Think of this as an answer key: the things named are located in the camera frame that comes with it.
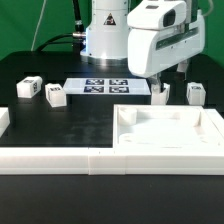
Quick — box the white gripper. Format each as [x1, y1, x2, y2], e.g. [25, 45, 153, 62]
[128, 14, 205, 92]

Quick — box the white square tabletop panel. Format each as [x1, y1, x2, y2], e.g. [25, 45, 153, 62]
[113, 105, 224, 149]

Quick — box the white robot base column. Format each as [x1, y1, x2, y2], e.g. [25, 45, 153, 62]
[80, 0, 130, 66]

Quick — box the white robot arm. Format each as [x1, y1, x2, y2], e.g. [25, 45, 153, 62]
[127, 0, 205, 93]

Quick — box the white marker base plate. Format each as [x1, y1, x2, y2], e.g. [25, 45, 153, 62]
[63, 78, 151, 95]

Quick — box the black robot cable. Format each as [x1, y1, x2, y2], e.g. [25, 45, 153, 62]
[34, 0, 88, 53]

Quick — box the white obstacle fence wall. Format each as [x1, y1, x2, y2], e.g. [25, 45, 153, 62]
[0, 109, 224, 175]

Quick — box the white thin cable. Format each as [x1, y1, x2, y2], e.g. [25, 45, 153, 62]
[30, 0, 48, 52]

